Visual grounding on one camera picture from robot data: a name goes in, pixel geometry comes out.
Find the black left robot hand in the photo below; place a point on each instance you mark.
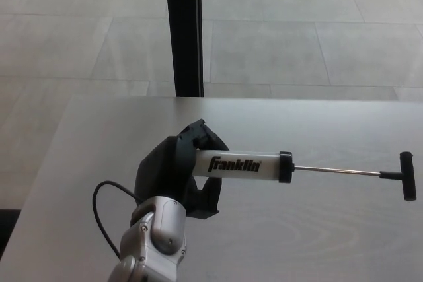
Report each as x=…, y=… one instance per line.
x=162, y=169

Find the black vertical metal post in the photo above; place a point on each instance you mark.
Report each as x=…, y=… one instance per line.
x=185, y=31

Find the white Franklin hand air pump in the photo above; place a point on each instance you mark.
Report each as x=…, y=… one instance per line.
x=231, y=166

